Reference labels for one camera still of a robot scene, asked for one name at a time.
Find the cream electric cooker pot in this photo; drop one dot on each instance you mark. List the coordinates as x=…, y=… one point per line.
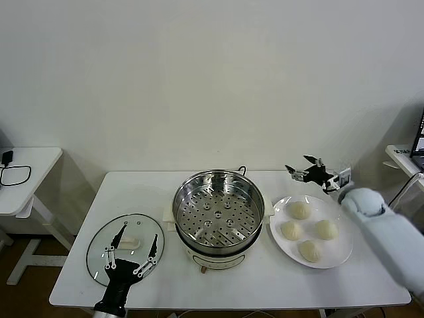
x=215, y=260

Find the black power adapter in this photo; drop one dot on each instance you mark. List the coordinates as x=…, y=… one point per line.
x=6, y=158

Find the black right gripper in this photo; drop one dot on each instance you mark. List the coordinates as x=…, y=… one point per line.
x=316, y=176

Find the white side table with adapter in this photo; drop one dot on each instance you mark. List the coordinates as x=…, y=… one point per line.
x=36, y=165

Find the white round plate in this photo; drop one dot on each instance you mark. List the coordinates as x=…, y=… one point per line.
x=341, y=245

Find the white steamed baozi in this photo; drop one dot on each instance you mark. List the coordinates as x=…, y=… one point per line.
x=310, y=251
x=291, y=230
x=327, y=229
x=299, y=210

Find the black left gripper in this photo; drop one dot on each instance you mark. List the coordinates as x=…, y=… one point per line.
x=121, y=271

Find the stainless steel steamer basket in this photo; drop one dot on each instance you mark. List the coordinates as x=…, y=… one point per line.
x=253, y=197

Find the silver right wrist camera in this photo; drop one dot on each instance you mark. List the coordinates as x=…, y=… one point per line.
x=344, y=179

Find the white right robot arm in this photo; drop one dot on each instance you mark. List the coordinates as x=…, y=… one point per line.
x=391, y=232

